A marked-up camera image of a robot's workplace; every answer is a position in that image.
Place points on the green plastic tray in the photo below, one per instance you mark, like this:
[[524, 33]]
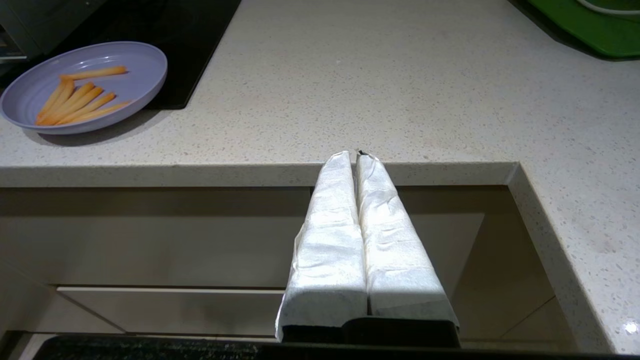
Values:
[[590, 22]]

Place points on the purple plate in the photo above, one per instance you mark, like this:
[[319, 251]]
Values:
[[135, 60]]

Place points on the orange carrot sticks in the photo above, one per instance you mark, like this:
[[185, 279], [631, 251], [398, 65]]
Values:
[[50, 102], [70, 102]]

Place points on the black induction cooktop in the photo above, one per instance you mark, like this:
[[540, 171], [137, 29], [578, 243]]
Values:
[[190, 30]]

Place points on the beige base cabinet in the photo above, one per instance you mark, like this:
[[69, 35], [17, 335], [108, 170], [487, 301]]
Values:
[[150, 240]]

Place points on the silver microwave oven body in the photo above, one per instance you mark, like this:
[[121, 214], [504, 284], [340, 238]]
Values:
[[30, 20]]

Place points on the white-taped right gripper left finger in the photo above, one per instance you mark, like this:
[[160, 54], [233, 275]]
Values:
[[330, 250]]

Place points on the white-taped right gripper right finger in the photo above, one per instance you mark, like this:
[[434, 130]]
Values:
[[395, 260]]

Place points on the long crosswise french fry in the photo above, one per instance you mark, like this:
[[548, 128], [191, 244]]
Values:
[[95, 73]]

